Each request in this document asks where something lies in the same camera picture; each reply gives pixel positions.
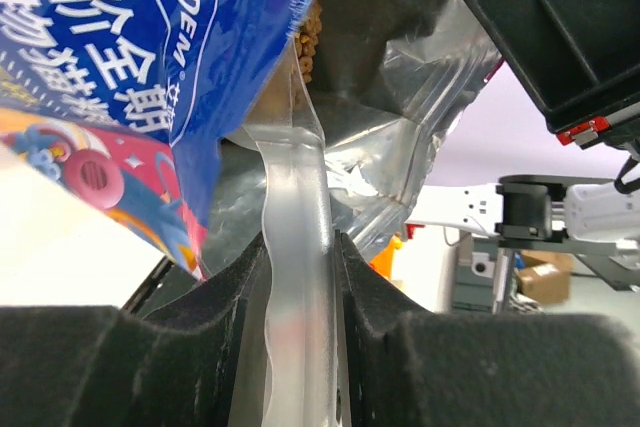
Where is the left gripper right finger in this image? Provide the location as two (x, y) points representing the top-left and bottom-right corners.
(334, 233), (639, 426)

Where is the cardboard box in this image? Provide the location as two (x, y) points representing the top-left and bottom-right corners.
(516, 250), (574, 305)

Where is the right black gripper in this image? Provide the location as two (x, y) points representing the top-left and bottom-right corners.
(464, 0), (639, 147)

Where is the pink pet food bag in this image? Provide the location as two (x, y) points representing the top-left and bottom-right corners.
(1, 0), (499, 278)

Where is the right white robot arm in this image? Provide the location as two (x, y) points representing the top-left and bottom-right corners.
(409, 0), (639, 256)

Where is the clear plastic scoop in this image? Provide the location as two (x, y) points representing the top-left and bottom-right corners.
(229, 47), (338, 426)

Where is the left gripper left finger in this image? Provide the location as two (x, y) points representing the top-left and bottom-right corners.
(1, 237), (270, 426)

